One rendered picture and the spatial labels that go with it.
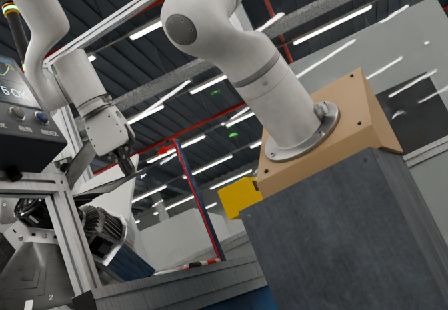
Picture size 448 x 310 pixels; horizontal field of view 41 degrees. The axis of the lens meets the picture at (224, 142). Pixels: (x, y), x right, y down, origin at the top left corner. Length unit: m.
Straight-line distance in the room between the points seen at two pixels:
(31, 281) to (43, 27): 0.60
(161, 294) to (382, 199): 0.43
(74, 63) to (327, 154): 0.65
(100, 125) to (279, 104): 0.48
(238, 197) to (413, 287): 0.67
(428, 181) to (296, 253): 0.92
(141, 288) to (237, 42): 0.49
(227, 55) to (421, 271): 0.54
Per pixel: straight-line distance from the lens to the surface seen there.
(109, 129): 1.48
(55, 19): 1.43
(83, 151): 1.75
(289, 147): 1.28
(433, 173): 2.01
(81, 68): 1.49
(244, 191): 1.64
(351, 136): 1.21
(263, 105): 1.23
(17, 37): 1.85
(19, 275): 1.53
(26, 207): 1.70
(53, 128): 0.94
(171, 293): 1.12
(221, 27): 1.12
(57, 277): 1.52
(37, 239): 1.63
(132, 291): 1.04
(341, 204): 1.14
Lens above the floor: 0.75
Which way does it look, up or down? 15 degrees up
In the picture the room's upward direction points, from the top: 23 degrees counter-clockwise
